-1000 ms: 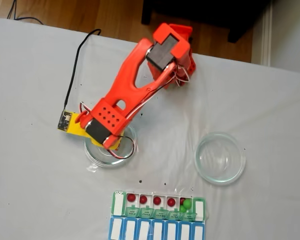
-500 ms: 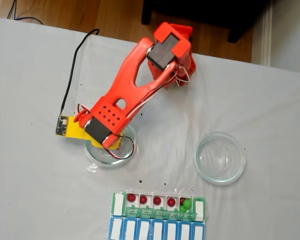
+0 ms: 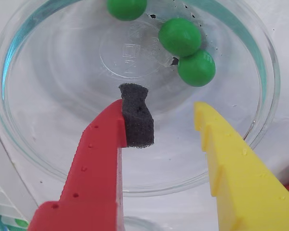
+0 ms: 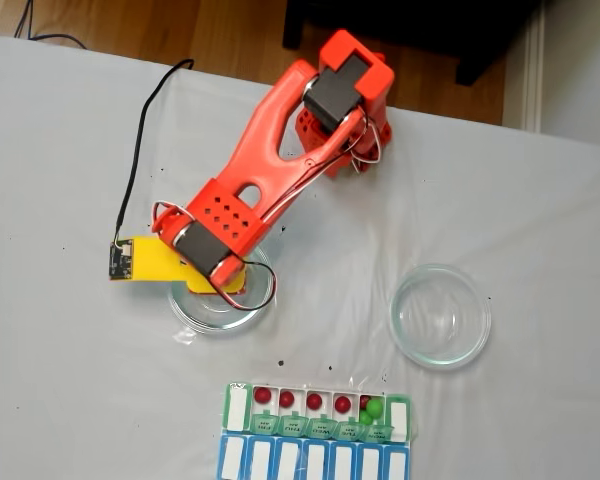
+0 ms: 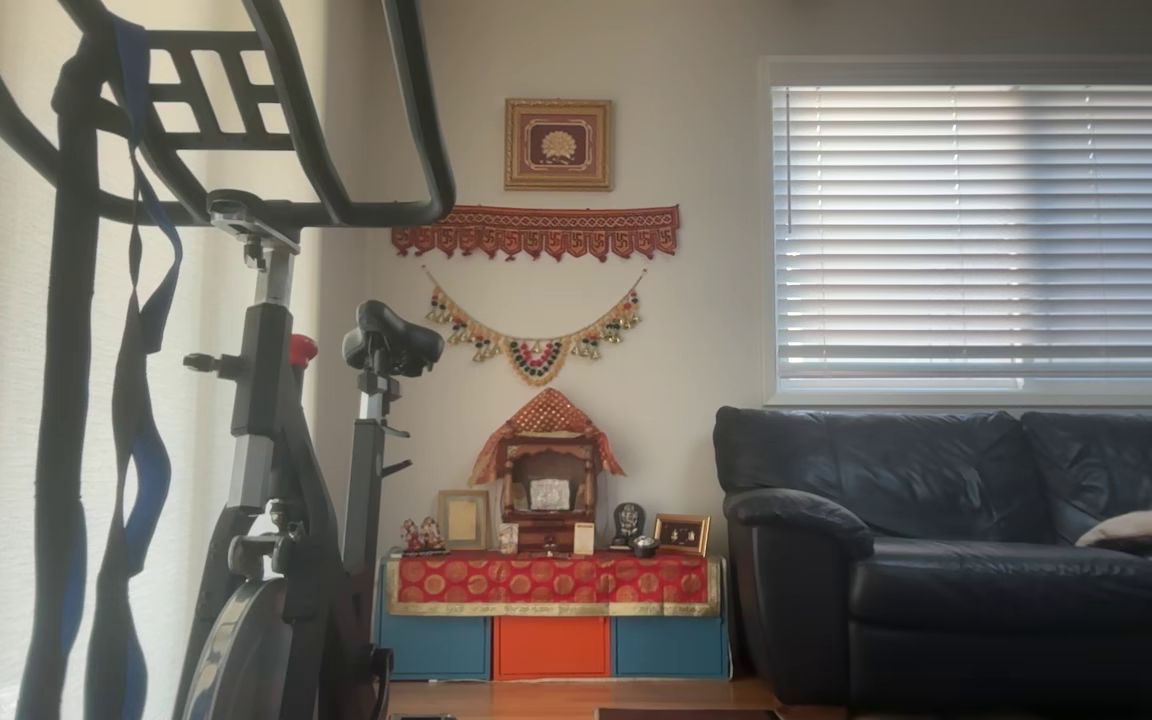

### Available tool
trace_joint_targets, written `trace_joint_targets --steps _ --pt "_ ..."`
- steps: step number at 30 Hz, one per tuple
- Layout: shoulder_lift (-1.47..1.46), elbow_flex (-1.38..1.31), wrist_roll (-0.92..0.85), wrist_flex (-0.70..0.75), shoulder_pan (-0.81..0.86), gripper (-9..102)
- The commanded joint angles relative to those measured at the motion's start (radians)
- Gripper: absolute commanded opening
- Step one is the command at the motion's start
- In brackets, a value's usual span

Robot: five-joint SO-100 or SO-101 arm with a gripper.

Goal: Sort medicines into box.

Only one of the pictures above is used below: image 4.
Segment white door trim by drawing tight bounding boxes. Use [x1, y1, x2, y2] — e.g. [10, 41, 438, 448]
[522, 0, 549, 134]

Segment thin black floor cable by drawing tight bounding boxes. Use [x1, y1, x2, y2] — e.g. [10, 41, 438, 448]
[13, 0, 89, 50]

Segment orange perforated holder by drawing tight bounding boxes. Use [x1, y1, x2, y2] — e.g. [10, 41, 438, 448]
[293, 107, 331, 154]

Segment weekly pill organizer box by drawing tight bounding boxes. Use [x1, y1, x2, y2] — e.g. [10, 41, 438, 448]
[215, 380, 421, 480]

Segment black camera cable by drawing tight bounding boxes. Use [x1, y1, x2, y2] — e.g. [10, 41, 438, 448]
[113, 58, 195, 249]

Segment dark wooden furniture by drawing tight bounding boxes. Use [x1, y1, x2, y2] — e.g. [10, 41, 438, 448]
[282, 0, 549, 87]

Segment clear glass dish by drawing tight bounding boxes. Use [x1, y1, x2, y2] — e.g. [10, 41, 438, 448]
[167, 244, 276, 337]
[388, 263, 493, 372]

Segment camera board in yellow mount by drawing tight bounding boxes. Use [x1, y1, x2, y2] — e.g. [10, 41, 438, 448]
[107, 234, 187, 286]

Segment white tablecloth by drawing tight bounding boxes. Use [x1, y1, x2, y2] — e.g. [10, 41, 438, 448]
[0, 33, 600, 480]

